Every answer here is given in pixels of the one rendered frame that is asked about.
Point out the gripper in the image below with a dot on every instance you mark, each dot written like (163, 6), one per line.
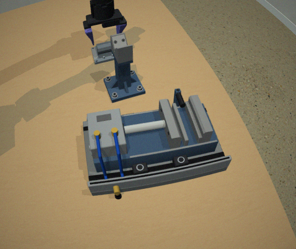
(104, 15)

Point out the grey flat bar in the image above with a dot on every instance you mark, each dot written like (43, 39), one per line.
(193, 122)
(181, 127)

